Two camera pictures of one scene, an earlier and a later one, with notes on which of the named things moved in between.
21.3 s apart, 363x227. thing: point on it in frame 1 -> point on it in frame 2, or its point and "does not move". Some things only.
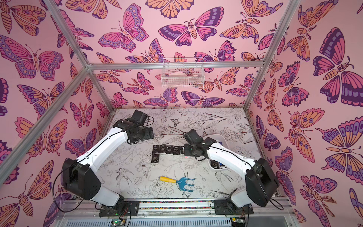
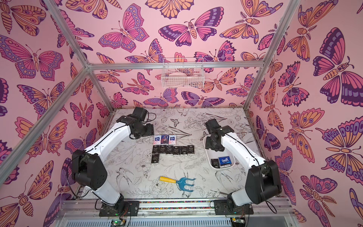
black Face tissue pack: [156, 149] does not move
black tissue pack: [162, 149] does not move
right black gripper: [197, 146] -> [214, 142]
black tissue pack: [169, 149] does not move
